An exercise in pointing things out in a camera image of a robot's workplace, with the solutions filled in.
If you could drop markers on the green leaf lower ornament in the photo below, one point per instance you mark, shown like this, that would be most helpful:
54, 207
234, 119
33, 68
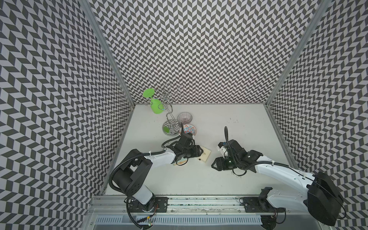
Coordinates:
157, 106

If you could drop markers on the cream jewelry box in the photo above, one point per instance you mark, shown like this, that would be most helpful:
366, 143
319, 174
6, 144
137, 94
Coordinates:
205, 154

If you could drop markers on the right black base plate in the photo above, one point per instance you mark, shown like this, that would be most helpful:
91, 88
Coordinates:
255, 205

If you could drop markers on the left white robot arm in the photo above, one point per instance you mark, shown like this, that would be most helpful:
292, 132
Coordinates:
129, 175

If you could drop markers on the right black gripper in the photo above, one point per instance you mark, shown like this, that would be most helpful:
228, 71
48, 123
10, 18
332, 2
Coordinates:
220, 163

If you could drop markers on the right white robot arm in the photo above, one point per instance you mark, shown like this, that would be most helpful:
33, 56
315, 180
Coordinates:
315, 194

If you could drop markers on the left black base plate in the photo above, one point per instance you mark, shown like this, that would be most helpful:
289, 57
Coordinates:
155, 204

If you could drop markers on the aluminium corner post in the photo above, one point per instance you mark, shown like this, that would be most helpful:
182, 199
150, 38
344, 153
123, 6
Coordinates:
322, 8
90, 17

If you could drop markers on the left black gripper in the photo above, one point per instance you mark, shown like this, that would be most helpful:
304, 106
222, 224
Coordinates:
196, 151

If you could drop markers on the aluminium corner post right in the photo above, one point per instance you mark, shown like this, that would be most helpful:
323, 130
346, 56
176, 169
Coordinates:
322, 8

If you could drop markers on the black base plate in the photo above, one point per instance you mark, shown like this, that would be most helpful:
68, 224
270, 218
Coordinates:
155, 204
255, 205

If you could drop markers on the green leaf ornament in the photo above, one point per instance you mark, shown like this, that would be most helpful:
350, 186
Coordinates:
157, 106
148, 93

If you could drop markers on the aluminium front rail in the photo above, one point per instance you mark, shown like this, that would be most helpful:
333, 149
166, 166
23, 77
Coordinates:
183, 204

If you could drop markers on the green leaf upper ornament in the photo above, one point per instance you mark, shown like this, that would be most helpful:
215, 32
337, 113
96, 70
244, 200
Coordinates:
148, 93

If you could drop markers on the silver wire jewelry stand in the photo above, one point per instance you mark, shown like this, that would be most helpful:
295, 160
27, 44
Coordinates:
171, 126

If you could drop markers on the aluminium corner post left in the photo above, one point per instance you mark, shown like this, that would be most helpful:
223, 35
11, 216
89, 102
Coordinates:
90, 17

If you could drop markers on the clear ribbed glass bowl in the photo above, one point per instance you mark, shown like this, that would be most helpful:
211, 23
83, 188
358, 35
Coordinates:
185, 118

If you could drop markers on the floral patterned ceramic bowl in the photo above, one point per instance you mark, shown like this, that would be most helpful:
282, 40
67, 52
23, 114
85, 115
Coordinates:
189, 128

